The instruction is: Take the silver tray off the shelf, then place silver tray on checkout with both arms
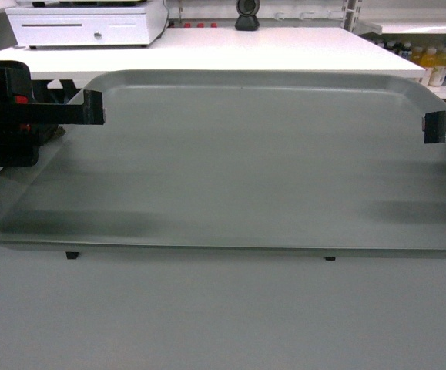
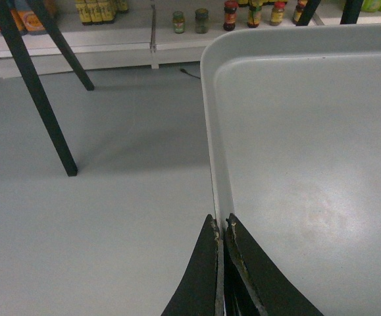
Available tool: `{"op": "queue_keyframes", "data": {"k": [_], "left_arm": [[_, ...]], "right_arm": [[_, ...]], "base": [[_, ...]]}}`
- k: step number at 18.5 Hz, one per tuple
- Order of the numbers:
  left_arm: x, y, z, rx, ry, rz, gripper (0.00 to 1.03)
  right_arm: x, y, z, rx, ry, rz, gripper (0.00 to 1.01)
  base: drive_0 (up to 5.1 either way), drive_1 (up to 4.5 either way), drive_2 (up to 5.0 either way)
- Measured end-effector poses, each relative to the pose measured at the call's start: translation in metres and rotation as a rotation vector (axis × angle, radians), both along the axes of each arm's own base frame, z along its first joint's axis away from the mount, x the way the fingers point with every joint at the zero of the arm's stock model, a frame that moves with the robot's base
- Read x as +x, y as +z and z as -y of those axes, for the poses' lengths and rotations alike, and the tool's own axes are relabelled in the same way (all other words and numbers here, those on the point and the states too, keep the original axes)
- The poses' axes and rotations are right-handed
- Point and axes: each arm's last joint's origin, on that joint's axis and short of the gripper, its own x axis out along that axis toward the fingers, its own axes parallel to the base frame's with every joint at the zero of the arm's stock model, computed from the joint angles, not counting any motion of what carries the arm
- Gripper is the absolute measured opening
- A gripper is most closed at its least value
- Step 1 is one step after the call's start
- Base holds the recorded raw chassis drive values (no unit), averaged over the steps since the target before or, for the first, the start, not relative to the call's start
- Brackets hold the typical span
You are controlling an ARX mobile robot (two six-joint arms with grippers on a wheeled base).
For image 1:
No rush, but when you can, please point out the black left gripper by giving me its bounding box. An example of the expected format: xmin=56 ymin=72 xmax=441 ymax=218
xmin=0 ymin=61 xmax=106 ymax=167

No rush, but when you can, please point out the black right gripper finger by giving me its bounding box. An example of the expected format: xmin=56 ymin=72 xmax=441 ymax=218
xmin=422 ymin=111 xmax=446 ymax=144

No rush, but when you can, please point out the silver grey serving tray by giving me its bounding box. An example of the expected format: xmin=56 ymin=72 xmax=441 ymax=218
xmin=0 ymin=70 xmax=446 ymax=258

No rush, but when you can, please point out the white checkout table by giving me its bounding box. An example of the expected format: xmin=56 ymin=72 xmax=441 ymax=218
xmin=0 ymin=28 xmax=424 ymax=81

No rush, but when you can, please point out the white cash drawer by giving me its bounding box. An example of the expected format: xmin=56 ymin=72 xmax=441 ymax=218
xmin=5 ymin=1 xmax=169 ymax=48

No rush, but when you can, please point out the black barcode scanner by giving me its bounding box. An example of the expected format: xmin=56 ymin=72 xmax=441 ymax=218
xmin=235 ymin=0 xmax=260 ymax=32

